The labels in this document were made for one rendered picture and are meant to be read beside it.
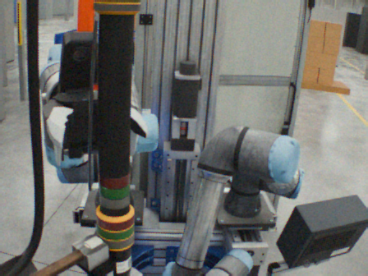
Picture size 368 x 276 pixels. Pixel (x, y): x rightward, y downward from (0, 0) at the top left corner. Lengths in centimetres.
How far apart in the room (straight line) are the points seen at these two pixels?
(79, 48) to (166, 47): 87
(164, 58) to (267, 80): 134
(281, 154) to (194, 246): 33
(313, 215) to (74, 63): 82
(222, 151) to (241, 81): 158
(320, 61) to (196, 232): 790
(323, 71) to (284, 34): 623
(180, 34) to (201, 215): 66
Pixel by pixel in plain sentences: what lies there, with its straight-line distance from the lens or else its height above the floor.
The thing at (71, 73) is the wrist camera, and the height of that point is 170.
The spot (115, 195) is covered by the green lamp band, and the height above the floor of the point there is 161.
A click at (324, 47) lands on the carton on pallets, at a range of 863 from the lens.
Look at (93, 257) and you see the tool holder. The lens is 40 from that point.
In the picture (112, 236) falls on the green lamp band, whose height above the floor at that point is 155.
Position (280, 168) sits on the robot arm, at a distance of 88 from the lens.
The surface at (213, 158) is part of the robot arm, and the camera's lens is 92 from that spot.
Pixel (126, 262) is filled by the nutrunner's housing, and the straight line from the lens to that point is 45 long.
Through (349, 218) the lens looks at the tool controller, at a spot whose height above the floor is 123.
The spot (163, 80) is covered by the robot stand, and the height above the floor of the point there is 149.
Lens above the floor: 181
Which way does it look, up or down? 22 degrees down
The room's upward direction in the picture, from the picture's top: 4 degrees clockwise
